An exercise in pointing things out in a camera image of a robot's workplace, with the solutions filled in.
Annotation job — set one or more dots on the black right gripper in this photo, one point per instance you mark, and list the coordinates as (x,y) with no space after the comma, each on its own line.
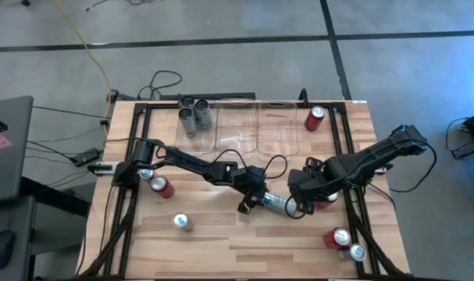
(311,181)

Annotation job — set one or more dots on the black metal table frame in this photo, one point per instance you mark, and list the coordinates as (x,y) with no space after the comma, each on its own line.
(140,106)

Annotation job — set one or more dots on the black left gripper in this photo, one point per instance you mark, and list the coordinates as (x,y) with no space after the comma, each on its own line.
(254,183)

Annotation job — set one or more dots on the dark grey desk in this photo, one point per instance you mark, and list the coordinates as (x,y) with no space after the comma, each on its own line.
(23,234)

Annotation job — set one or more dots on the black chair caster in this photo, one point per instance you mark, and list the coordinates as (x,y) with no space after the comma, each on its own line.
(26,2)

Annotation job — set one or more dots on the clear plastic bin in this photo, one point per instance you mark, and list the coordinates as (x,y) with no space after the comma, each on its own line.
(205,142)
(236,125)
(277,125)

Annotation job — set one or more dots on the black power adapter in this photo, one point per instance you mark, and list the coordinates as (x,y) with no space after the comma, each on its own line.
(86,157)

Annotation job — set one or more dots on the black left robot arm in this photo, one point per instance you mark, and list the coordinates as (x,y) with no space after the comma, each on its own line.
(189,164)

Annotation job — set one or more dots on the white tape strip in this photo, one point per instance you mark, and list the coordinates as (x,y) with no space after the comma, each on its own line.
(359,101)

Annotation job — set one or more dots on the black table clamp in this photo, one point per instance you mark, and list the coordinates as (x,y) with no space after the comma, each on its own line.
(113,95)
(304,97)

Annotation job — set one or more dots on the blue silver energy can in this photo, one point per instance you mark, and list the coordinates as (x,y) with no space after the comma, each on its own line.
(181,221)
(147,175)
(357,252)

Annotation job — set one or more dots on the red cola can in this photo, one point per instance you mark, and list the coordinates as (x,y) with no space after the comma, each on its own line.
(332,197)
(315,116)
(162,187)
(338,238)

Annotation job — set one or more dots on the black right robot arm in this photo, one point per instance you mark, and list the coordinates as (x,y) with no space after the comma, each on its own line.
(377,152)

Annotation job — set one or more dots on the black computer mouse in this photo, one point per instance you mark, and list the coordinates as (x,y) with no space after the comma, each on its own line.
(1,247)

